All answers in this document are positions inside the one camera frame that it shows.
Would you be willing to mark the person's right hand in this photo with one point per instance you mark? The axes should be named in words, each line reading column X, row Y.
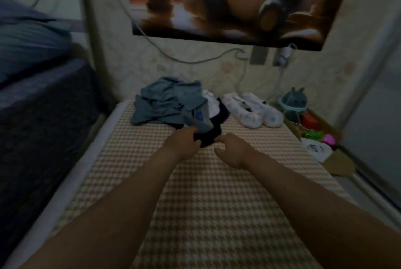
column 235, row 151

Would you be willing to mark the person's left hand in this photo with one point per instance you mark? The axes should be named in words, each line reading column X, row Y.
column 181, row 142

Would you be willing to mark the black garment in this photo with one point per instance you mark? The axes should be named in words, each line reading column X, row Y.
column 216, row 131

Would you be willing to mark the pile of grey-blue clothes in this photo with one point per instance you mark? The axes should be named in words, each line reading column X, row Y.
column 166, row 103

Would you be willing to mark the white polo shirt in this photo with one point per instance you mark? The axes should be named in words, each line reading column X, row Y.
column 212, row 103

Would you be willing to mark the person's right forearm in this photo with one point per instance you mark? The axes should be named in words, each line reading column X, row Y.
column 319, row 215

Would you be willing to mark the person's left forearm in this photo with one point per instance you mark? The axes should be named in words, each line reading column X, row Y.
column 106, row 215

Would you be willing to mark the teal round bunny lamp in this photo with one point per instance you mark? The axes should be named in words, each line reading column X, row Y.
column 292, row 100

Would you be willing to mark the green toy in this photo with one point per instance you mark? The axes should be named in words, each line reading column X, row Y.
column 313, row 135

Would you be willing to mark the red toy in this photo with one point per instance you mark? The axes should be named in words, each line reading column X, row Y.
column 310, row 120

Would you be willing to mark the white printed card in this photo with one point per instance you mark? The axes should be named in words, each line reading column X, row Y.
column 316, row 148

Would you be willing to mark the pink ball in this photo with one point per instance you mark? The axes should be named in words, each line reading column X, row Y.
column 329, row 139

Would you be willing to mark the wooden bedside tray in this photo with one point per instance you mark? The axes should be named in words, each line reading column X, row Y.
column 341, row 162

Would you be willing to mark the white charger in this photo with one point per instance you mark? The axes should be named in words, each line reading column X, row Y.
column 286, row 56

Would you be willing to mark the dark patterned bed cover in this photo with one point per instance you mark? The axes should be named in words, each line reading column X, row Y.
column 41, row 147

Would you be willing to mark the grey sliding door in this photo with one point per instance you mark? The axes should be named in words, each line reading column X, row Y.
column 376, row 128

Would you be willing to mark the grey-green pillow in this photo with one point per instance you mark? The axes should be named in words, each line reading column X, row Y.
column 28, row 50

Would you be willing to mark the blue pillow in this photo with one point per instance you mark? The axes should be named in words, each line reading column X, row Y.
column 15, row 12

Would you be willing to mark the white wall plug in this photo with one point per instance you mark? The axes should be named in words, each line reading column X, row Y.
column 243, row 55

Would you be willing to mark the grey wall socket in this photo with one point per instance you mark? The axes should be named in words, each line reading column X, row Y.
column 259, row 55

